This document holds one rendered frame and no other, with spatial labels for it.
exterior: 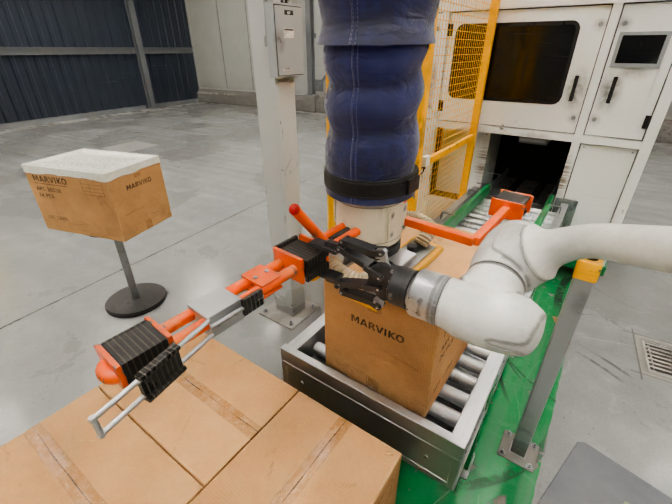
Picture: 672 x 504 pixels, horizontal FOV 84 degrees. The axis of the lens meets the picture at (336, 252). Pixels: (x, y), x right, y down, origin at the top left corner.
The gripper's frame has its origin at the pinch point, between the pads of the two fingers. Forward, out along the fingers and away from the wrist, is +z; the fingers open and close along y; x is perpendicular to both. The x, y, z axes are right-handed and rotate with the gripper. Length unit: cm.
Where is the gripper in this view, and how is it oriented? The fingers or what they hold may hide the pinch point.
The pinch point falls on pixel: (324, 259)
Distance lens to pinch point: 78.0
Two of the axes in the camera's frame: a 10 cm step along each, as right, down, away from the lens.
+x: 5.8, -3.9, 7.2
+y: 0.0, 8.8, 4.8
